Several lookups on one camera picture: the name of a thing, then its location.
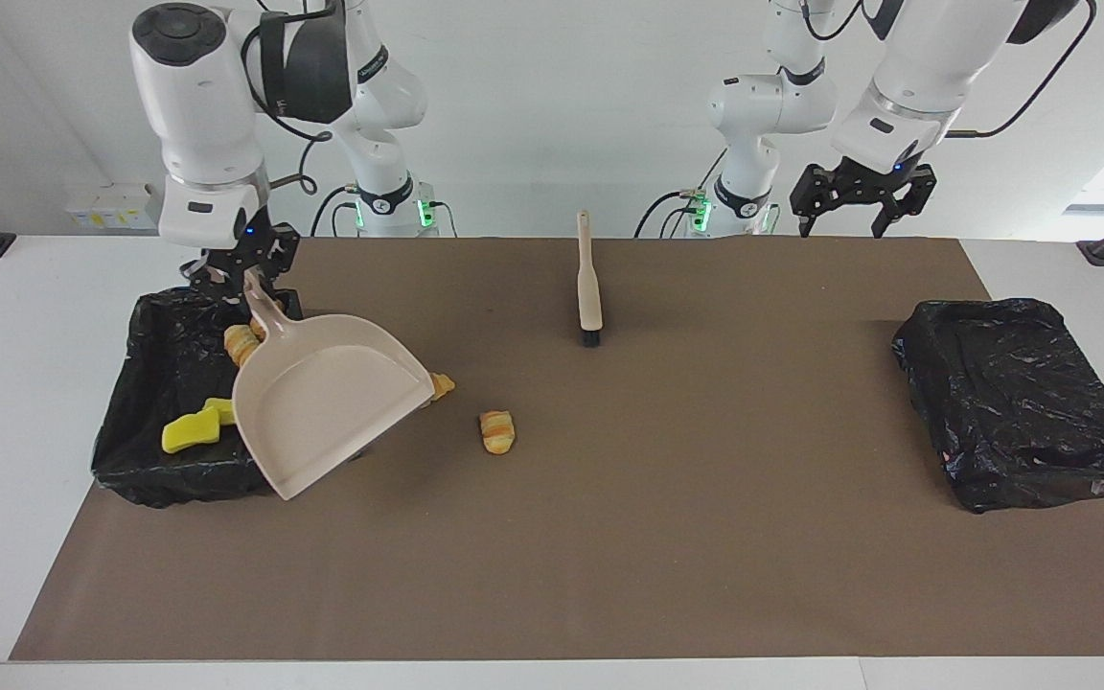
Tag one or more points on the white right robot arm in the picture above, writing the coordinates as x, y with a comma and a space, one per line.
197, 96

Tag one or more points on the beige hand brush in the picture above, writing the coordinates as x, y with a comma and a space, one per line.
590, 287

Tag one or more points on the black bag lined bin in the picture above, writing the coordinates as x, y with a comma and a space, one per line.
1022, 412
130, 383

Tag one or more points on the toy croissant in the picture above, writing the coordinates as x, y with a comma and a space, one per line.
241, 347
444, 385
496, 433

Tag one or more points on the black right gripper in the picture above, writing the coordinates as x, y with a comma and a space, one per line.
260, 249

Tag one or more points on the white power strip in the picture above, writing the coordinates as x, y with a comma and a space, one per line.
111, 206

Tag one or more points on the beige plastic dustpan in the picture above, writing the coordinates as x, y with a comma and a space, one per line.
322, 412

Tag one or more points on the green and yellow sponge piece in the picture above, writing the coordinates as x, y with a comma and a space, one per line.
220, 410

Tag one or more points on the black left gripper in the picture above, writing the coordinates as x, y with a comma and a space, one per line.
868, 177

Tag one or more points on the brown table mat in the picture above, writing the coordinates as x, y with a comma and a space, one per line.
609, 575

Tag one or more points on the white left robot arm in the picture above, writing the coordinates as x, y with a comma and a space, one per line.
916, 57

